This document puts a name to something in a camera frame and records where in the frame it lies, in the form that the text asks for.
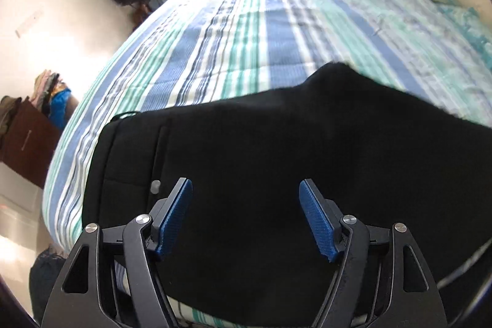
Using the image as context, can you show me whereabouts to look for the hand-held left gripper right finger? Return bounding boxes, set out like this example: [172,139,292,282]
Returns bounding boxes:
[299,178,448,328]

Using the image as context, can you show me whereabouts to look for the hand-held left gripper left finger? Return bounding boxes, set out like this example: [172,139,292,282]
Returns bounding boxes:
[40,177,193,328]

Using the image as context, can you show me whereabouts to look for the black pants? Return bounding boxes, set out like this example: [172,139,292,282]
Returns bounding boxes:
[82,61,492,328]

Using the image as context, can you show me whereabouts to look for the brown wooden cabinet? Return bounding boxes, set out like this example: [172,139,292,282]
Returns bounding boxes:
[0,95,64,189]

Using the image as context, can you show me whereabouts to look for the colourful clothes pile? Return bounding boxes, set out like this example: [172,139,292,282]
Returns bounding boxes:
[33,70,79,131]

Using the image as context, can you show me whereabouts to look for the olive green cloth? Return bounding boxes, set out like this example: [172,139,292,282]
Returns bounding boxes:
[0,95,24,136]

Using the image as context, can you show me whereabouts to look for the bed with striped sheet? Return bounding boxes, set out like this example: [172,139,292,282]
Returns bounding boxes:
[42,0,492,328]

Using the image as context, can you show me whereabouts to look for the brown boots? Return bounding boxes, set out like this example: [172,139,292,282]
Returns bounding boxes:
[133,3,152,29]

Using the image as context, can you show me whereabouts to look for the large teal patterned pillow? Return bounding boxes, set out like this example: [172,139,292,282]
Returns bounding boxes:
[438,3,492,56]

